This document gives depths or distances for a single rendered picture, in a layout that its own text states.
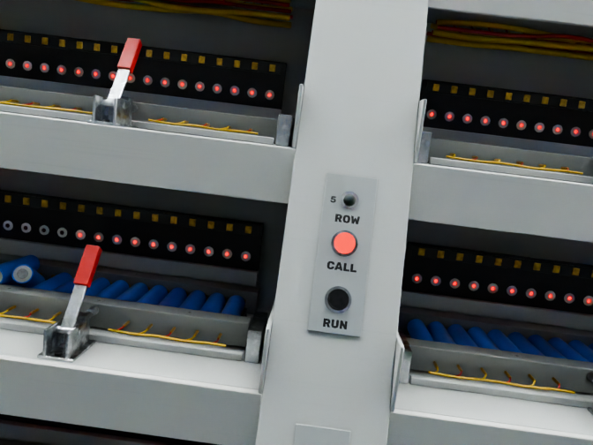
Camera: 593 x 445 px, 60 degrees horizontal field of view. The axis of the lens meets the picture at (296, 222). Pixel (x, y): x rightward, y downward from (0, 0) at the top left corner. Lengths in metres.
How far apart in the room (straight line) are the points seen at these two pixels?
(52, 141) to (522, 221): 0.38
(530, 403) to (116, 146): 0.39
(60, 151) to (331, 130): 0.22
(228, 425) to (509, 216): 0.27
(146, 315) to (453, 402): 0.26
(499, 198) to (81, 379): 0.35
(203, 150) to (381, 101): 0.15
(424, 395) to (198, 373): 0.18
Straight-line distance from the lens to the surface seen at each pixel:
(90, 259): 0.46
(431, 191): 0.43
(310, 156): 0.41
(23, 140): 0.48
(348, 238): 0.40
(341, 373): 0.40
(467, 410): 0.44
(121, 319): 0.49
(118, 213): 0.60
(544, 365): 0.51
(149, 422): 0.43
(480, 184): 0.44
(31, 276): 0.54
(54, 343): 0.46
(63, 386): 0.44
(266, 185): 0.42
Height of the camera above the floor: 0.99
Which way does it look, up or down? 10 degrees up
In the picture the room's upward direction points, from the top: 8 degrees clockwise
